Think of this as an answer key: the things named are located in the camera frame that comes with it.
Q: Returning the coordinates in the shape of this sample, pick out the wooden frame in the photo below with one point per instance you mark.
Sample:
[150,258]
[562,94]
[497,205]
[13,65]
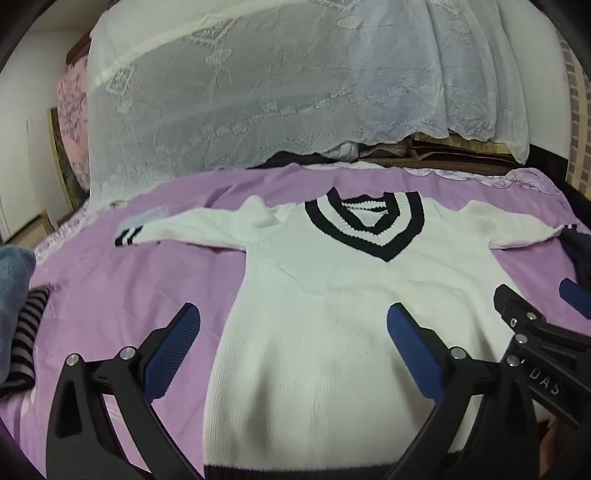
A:
[45,226]

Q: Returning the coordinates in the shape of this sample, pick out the white sweater with black trim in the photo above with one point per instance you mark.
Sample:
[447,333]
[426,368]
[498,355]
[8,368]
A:
[323,323]

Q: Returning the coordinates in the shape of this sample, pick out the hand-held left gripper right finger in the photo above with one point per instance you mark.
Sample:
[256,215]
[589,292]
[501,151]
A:
[413,350]

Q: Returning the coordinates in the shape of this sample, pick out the white lace cloth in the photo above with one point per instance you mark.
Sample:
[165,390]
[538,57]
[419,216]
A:
[258,83]

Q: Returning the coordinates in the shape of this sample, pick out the black striped garment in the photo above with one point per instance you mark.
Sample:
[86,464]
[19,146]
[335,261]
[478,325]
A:
[25,341]

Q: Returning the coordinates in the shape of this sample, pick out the white padded garment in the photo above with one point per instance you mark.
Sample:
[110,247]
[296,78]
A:
[351,150]

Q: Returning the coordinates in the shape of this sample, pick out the brown cardboard sheets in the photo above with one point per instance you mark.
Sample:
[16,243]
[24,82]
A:
[461,150]

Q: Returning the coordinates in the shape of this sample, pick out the dark navy garment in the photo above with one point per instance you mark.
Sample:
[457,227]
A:
[578,251]

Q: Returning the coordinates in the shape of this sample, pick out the dark brown cloth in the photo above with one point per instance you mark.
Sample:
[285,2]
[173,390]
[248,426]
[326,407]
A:
[286,159]

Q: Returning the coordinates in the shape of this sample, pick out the blue denim garment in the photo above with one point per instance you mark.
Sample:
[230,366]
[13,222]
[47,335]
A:
[11,295]

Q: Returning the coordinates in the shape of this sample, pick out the pink floral pillow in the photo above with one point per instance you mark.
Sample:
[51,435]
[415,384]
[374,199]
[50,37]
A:
[74,120]

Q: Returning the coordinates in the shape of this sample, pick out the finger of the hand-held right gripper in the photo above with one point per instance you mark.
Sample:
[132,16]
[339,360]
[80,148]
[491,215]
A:
[517,307]
[576,295]

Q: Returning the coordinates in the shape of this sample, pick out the purple bed sheet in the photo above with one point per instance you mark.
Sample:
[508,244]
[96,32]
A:
[115,286]

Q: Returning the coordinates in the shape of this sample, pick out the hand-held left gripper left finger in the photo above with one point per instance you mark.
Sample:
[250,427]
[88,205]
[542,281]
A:
[173,350]

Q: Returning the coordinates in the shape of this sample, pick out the light blue cloth patch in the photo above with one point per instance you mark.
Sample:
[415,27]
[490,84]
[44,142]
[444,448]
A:
[150,214]

